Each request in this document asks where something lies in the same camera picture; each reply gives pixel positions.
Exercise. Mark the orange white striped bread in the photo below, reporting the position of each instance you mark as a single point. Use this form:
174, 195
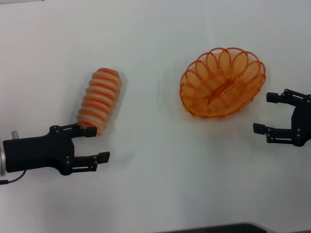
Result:
102, 102

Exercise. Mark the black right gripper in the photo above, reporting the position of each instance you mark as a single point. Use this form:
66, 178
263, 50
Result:
302, 121

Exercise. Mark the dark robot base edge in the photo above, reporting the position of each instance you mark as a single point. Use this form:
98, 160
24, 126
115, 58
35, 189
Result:
218, 228

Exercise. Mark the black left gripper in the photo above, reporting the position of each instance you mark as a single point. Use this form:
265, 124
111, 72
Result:
36, 153

